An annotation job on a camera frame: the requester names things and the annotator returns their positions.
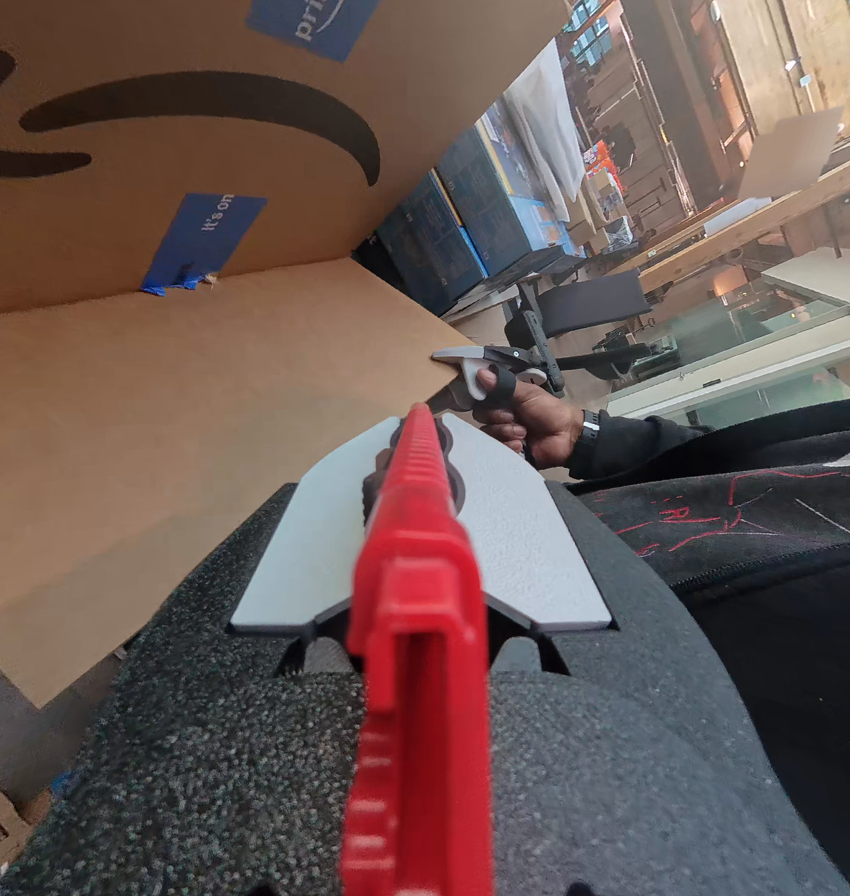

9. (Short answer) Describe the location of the wooden table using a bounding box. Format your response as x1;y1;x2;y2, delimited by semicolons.
607;157;850;295

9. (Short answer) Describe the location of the large cardboard box blue tape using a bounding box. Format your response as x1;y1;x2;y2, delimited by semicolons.
0;0;573;709

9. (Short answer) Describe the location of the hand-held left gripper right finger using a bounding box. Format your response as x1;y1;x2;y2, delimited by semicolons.
440;413;613;632

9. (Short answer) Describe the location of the blue printed toy box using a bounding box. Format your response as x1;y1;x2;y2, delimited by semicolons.
435;98;581;279

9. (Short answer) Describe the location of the dark blue flat box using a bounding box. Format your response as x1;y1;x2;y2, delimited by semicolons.
374;170;490;317

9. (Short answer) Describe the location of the person's right hand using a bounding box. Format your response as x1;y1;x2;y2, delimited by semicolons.
474;370;587;470

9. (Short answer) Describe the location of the white desk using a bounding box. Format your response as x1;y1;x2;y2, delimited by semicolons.
605;245;850;421

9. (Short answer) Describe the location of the black office chair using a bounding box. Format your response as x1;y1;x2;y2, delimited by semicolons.
503;269;678;382

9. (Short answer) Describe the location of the pale grey board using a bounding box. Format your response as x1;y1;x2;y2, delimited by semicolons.
736;105;847;202

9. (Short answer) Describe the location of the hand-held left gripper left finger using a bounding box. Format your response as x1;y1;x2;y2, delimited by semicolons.
230;416;402;637

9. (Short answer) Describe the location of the person's right forearm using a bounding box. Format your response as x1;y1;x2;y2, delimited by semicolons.
568;412;716;482

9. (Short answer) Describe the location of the white plastic sheet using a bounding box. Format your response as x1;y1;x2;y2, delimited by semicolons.
505;38;588;219

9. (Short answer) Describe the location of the colourful small box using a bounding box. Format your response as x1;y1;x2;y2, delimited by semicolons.
582;139;623;177

